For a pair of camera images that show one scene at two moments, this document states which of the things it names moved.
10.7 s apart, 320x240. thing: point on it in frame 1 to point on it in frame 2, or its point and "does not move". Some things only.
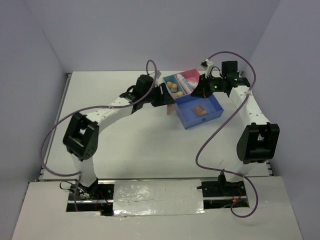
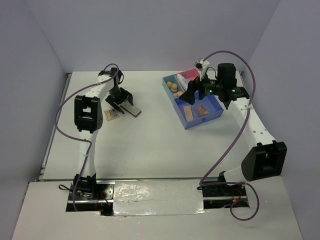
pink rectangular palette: [170, 109] to [188, 113]
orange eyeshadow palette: [199, 111] does not move
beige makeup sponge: [174, 88] does not move
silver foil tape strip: [159, 197] does not move
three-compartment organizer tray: [194, 110] does not move
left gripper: [164, 99] to [124, 95]
